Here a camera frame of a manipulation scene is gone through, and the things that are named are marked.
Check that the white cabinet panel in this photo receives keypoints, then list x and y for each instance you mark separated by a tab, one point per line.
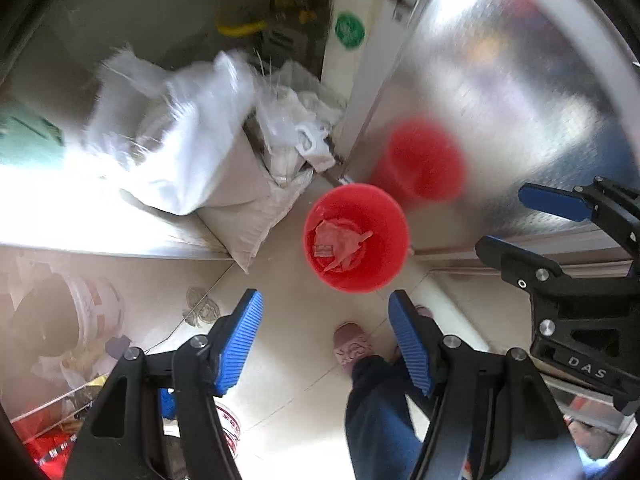
350	85

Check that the white red paper cup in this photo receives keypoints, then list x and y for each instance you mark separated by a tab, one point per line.
229	425

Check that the dark blue trouser legs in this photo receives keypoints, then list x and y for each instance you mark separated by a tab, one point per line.
375	410

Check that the pink slipper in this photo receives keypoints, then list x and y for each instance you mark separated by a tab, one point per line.
352	347
425	312

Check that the yellow gas pipe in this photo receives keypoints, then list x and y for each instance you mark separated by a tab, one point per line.
240	29

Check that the person's right hand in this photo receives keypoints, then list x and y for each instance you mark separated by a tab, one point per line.
590	440

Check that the crumpled white plastic bag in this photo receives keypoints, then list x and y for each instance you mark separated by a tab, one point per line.
65	372

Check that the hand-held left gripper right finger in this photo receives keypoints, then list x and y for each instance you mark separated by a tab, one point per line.
412	345

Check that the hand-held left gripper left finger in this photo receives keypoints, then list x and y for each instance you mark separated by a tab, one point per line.
240	345

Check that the bulging white woven sack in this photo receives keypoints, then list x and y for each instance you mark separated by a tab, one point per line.
190	150

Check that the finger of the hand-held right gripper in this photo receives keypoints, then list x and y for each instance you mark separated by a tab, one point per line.
550	200
505	257

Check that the white plastic shopping bag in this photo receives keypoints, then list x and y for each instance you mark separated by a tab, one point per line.
312	145

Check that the green round sticker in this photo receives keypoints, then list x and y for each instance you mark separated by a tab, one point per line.
350	31

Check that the red plastic packet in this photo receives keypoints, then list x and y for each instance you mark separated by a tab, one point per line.
45	447

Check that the silver foil cabinet door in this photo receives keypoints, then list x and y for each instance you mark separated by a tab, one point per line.
500	85

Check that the green sack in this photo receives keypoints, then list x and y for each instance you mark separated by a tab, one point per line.
30	135

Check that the white bucket red print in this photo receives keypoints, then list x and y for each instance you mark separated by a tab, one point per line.
95	305

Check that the crumpled clear plastic bag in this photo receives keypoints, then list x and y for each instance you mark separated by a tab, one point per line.
285	105

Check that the crumpled pink plastic wrapper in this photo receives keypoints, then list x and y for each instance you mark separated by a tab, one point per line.
340	245

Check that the flat white woven sack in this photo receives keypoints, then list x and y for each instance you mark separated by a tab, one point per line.
245	225

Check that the red plastic bucket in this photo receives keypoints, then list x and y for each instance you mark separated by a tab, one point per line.
385	240

